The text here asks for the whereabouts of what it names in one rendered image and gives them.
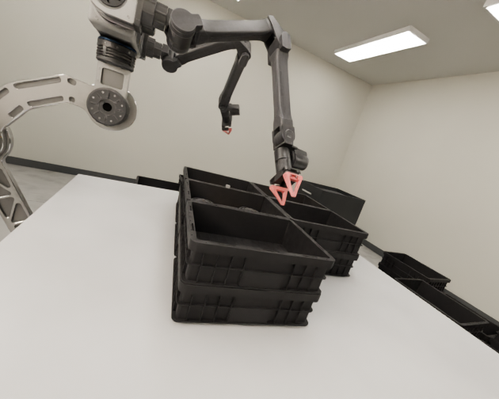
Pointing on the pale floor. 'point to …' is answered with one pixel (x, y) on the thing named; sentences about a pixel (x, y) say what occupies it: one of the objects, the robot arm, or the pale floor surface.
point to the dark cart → (333, 199)
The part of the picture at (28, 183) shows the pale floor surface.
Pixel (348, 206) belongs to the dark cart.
